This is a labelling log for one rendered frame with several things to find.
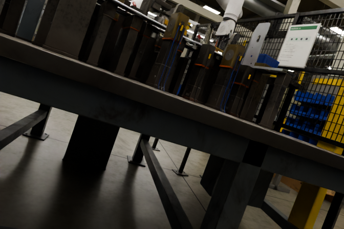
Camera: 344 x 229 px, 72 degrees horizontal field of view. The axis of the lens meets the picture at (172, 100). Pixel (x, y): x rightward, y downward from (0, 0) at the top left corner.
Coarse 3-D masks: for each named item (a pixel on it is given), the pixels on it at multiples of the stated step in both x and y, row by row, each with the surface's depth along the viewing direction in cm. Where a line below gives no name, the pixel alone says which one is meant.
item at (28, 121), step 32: (0, 64) 52; (32, 96) 54; (64, 96) 56; (96, 96) 57; (32, 128) 188; (128, 128) 60; (160, 128) 62; (192, 128) 64; (128, 160) 209; (224, 160) 97; (256, 160) 71; (288, 160) 74; (160, 192) 124; (224, 192) 72; (256, 192) 102; (224, 224) 71; (288, 224) 137
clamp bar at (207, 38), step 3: (210, 24) 155; (213, 24) 153; (207, 27) 156; (210, 27) 156; (213, 27) 153; (207, 30) 155; (210, 30) 157; (207, 33) 154; (210, 33) 156; (207, 36) 154; (210, 36) 156; (204, 39) 155; (207, 39) 156; (207, 42) 156
